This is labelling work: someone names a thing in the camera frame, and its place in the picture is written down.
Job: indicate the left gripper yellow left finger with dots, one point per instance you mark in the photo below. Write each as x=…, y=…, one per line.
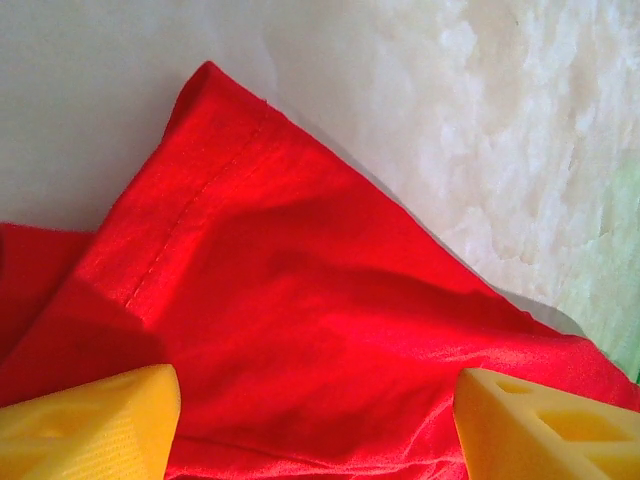
x=90, y=435

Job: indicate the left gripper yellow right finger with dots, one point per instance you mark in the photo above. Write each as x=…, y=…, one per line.
x=540, y=435

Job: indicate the red t-shirt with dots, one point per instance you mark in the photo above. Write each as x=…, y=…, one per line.
x=300, y=300

